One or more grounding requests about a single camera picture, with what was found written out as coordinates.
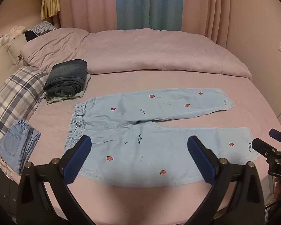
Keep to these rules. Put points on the small plaid pillow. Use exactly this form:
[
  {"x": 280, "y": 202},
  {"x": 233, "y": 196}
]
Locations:
[{"x": 42, "y": 27}]

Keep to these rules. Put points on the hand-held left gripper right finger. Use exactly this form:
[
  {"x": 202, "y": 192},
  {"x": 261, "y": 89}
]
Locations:
[{"x": 201, "y": 160}]

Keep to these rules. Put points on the light blue strawberry pants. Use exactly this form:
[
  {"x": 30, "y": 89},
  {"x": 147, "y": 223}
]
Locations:
[{"x": 154, "y": 150}]

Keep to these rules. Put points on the folded light blue jeans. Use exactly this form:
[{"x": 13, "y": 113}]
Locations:
[{"x": 16, "y": 143}]

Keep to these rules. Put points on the folded dark denim pants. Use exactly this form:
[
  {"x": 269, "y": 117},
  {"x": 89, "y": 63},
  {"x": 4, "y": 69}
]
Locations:
[{"x": 68, "y": 75}]

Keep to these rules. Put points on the yellow fringed cloth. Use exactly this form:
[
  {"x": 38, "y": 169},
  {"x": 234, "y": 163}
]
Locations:
[{"x": 50, "y": 5}]

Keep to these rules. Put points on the large plaid pillow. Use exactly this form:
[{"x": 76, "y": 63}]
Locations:
[{"x": 16, "y": 91}]

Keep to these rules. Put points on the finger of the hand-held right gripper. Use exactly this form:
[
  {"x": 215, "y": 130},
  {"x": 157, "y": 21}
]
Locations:
[
  {"x": 263, "y": 147},
  {"x": 279, "y": 134}
]

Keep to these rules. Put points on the person's right hand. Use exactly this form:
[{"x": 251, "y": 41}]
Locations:
[{"x": 278, "y": 187}]

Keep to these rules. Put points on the pink duvet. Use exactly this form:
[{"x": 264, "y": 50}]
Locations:
[{"x": 154, "y": 49}]

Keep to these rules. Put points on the pink curtain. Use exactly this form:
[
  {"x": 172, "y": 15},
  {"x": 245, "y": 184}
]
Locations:
[
  {"x": 89, "y": 4},
  {"x": 206, "y": 7}
]

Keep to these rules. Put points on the white cushion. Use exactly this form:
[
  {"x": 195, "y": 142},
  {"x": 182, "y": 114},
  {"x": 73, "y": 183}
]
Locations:
[{"x": 16, "y": 48}]

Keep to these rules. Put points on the beige headboard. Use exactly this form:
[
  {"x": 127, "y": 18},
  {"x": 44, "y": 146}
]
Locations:
[{"x": 1, "y": 72}]

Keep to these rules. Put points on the folded pale green garment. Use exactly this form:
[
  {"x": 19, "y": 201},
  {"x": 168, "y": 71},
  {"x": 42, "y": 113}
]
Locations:
[{"x": 60, "y": 100}]

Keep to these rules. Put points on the small white plush toy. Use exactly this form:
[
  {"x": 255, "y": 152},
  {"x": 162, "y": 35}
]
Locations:
[{"x": 7, "y": 38}]

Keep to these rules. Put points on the dark navy cloth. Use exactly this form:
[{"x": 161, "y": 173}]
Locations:
[{"x": 31, "y": 36}]

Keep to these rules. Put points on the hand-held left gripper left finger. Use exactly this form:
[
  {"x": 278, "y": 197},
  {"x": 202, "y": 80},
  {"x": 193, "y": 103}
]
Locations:
[{"x": 77, "y": 160}]

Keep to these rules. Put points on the bed with pink sheet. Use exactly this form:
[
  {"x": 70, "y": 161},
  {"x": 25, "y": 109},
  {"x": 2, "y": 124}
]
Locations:
[{"x": 131, "y": 201}]

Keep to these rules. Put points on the blue curtain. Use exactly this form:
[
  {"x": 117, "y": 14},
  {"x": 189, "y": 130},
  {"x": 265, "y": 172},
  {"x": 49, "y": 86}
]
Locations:
[{"x": 149, "y": 4}]

